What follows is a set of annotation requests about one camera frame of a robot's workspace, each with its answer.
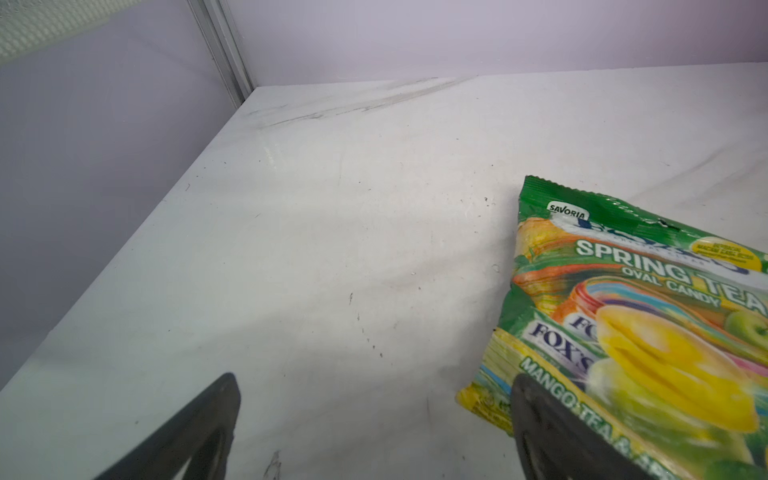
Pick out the green Fox's Spring Tea bag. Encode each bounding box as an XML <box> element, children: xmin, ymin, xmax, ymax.
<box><xmin>457</xmin><ymin>176</ymin><xmax>767</xmax><ymax>479</ymax></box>

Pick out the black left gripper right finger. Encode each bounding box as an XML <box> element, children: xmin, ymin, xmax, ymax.
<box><xmin>510</xmin><ymin>374</ymin><xmax>650</xmax><ymax>480</ymax></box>

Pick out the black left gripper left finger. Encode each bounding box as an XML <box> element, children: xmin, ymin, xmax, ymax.
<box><xmin>98</xmin><ymin>372</ymin><xmax>241</xmax><ymax>479</ymax></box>

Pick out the aluminium frame post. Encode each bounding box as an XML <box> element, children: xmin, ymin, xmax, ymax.
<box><xmin>187</xmin><ymin>0</ymin><xmax>256</xmax><ymax>108</ymax></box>

